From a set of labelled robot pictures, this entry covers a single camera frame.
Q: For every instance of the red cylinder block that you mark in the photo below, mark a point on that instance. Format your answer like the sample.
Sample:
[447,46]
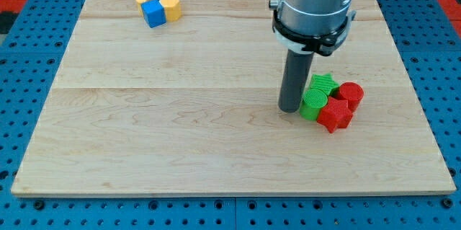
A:
[352,92]

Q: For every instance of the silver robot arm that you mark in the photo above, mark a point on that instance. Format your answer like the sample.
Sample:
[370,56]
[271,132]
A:
[306,28]

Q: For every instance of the blue cube block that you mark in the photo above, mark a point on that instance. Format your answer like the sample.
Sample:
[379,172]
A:
[153,13]

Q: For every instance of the red star block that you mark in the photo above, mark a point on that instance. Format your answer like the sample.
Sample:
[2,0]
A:
[335,114]

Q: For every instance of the green cylinder block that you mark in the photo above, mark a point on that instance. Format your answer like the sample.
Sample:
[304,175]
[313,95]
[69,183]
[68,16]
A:
[314,100]

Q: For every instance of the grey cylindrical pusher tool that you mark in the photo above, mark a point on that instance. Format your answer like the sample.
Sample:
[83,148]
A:
[297,68]

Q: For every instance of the green star block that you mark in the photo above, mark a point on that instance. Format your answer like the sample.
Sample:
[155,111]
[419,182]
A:
[324,83]

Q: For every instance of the wooden board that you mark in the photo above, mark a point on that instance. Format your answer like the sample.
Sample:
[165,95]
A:
[189,109]

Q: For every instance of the yellow hexagon block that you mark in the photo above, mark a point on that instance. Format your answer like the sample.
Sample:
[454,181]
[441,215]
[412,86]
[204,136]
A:
[172,9]

